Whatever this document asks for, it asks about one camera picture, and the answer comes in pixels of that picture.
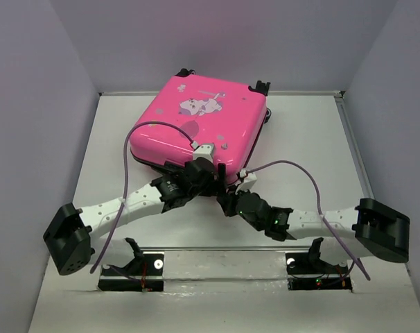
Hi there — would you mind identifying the pink hard-shell suitcase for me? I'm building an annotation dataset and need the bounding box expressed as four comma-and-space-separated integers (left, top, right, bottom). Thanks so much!
129, 68, 270, 183

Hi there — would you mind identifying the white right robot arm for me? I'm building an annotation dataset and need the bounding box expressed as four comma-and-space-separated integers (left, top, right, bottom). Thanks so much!
217, 191, 410, 272

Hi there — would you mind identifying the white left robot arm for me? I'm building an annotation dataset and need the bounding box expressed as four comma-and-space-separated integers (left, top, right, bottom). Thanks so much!
43, 157, 226, 276

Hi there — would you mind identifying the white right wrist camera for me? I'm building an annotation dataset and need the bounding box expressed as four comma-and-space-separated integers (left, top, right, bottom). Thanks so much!
235, 169, 257, 193

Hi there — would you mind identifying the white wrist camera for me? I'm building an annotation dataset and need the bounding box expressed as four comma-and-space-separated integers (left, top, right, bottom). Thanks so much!
235, 169, 257, 193
193, 142, 216, 162

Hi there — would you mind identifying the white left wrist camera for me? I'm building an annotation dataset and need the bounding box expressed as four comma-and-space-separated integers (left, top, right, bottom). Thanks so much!
193, 142, 216, 162

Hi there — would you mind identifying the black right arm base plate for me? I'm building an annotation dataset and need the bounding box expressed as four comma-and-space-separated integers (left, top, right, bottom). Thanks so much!
286, 253, 353, 291

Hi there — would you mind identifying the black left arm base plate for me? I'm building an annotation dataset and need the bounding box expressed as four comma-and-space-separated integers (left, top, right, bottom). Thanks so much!
97, 251, 165, 293

